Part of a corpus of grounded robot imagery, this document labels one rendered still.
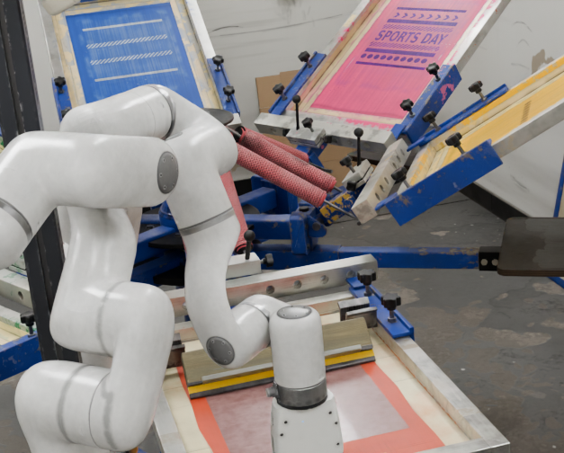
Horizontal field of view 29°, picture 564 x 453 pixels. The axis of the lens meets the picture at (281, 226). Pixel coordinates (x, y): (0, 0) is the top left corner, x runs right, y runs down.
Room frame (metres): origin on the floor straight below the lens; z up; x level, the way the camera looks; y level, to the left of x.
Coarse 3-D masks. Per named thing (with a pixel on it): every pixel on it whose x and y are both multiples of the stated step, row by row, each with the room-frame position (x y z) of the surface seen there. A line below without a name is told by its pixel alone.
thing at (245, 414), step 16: (176, 368) 2.19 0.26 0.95; (272, 384) 2.07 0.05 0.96; (192, 400) 2.03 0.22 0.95; (208, 400) 2.02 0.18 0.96; (224, 400) 2.02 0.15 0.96; (240, 400) 2.01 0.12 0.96; (256, 400) 2.00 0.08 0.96; (272, 400) 2.00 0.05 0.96; (208, 416) 1.96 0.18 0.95; (224, 416) 1.95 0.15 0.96; (240, 416) 1.94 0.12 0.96; (256, 416) 1.94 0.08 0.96; (208, 432) 1.89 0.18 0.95; (224, 432) 1.89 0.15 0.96; (240, 432) 1.88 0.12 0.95; (256, 432) 1.87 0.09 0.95; (224, 448) 1.83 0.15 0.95; (240, 448) 1.82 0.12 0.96; (256, 448) 1.82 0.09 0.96
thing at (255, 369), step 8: (360, 344) 2.13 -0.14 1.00; (328, 352) 2.11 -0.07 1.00; (336, 352) 2.11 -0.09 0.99; (344, 352) 2.11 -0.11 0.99; (352, 352) 2.12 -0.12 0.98; (248, 368) 2.07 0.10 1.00; (256, 368) 2.07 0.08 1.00; (264, 368) 2.07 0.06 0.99; (272, 368) 2.08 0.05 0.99; (208, 376) 2.05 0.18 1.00; (216, 376) 2.05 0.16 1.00; (224, 376) 2.05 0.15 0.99; (232, 376) 2.06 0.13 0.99; (240, 376) 2.07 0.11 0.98
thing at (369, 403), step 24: (336, 384) 2.04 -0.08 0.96; (360, 384) 2.03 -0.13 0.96; (384, 384) 2.02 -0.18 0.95; (360, 408) 1.93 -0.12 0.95; (384, 408) 1.92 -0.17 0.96; (408, 408) 1.91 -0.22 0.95; (360, 432) 1.84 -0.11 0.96; (384, 432) 1.83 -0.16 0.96; (408, 432) 1.82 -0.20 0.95; (432, 432) 1.81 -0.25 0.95
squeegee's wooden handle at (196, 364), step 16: (352, 320) 2.18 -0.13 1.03; (336, 336) 2.15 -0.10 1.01; (352, 336) 2.15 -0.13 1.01; (368, 336) 2.15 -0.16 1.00; (192, 352) 2.09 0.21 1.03; (192, 368) 2.07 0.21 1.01; (208, 368) 2.07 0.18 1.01; (224, 368) 2.07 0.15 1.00; (240, 368) 2.08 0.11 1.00; (192, 384) 2.04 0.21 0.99
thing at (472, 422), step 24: (336, 312) 2.40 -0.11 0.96; (192, 336) 2.32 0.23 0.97; (384, 336) 2.21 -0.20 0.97; (408, 336) 2.16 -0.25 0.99; (408, 360) 2.07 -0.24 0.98; (432, 360) 2.04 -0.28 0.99; (432, 384) 1.94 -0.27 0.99; (168, 408) 1.94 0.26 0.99; (456, 408) 1.83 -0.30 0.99; (168, 432) 1.84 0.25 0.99; (480, 432) 1.74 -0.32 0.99
